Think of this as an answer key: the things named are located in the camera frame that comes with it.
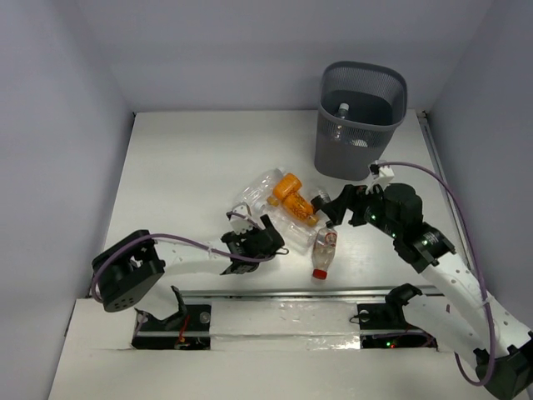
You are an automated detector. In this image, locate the grey mesh waste bin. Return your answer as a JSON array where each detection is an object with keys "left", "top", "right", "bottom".
[{"left": 314, "top": 61, "right": 408, "bottom": 181}]

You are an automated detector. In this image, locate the orange bottle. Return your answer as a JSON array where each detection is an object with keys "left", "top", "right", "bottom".
[{"left": 266, "top": 173, "right": 302, "bottom": 207}]

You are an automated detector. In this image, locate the black label clear bottle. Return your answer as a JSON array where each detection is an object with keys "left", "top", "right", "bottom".
[{"left": 312, "top": 186, "right": 331, "bottom": 203}]

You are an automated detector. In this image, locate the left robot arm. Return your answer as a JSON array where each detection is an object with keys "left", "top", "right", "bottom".
[{"left": 90, "top": 212, "right": 289, "bottom": 331}]

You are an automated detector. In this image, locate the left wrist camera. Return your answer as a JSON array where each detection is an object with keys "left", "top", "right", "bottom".
[{"left": 226, "top": 202, "right": 261, "bottom": 235}]

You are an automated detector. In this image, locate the metal rail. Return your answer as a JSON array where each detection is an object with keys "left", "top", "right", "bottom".
[{"left": 85, "top": 284, "right": 442, "bottom": 300}]

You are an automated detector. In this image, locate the red cap clear bottle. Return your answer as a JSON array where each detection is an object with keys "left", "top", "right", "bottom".
[{"left": 311, "top": 222, "right": 338, "bottom": 280}]

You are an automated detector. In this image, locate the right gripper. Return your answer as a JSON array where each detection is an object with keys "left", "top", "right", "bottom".
[{"left": 320, "top": 182, "right": 401, "bottom": 238}]

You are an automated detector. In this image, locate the long clear bottle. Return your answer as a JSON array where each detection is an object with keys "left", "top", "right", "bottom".
[{"left": 266, "top": 206, "right": 316, "bottom": 254}]

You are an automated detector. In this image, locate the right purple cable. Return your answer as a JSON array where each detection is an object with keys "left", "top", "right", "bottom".
[{"left": 372, "top": 161, "right": 499, "bottom": 384}]

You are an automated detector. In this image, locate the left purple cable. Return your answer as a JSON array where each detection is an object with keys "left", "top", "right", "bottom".
[{"left": 90, "top": 210, "right": 274, "bottom": 305}]

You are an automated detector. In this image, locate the purple cable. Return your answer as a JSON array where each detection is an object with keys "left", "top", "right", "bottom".
[
  {"left": 372, "top": 161, "right": 499, "bottom": 384},
  {"left": 90, "top": 210, "right": 274, "bottom": 305}
]

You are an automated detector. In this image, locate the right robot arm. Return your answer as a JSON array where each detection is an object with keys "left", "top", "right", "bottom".
[{"left": 311, "top": 183, "right": 532, "bottom": 399}]

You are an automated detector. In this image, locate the orange bottle fruit label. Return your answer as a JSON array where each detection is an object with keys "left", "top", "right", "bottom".
[{"left": 283, "top": 192, "right": 319, "bottom": 227}]

